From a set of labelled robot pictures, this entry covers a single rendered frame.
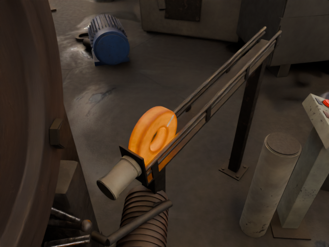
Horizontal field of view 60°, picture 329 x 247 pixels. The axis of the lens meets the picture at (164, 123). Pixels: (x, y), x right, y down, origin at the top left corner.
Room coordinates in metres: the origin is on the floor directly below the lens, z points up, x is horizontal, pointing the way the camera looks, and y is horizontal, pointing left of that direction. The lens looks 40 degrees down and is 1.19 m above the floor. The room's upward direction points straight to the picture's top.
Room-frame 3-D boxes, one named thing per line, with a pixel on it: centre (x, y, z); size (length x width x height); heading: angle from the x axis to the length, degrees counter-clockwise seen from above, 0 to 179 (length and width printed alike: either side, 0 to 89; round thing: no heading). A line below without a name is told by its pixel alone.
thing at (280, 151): (0.69, -0.40, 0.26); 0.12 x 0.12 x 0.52
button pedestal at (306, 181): (0.72, -0.56, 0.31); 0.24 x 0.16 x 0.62; 177
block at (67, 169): (0.33, 0.21, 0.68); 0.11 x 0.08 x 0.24; 87
